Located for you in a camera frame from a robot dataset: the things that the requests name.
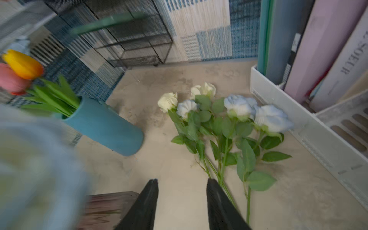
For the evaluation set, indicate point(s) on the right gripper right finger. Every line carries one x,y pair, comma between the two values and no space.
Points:
222,213

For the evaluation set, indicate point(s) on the green folder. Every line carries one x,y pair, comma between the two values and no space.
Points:
282,25

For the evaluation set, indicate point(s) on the blue cylindrical vase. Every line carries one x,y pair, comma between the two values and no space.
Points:
98,121

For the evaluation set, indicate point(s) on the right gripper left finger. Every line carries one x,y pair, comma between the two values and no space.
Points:
141,215

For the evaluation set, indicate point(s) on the green glass shelf plate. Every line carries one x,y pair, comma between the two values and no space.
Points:
108,22

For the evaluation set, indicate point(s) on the white file organizer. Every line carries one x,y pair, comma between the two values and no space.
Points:
346,163

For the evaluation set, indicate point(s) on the yellow orange tulip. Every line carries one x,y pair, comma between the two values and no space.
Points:
45,95

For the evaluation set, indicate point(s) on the pink book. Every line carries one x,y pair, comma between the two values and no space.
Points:
328,29

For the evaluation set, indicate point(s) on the pink tulip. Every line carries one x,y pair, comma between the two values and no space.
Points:
12,83

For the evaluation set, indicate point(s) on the black wire shelf rack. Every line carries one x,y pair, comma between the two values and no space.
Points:
142,42

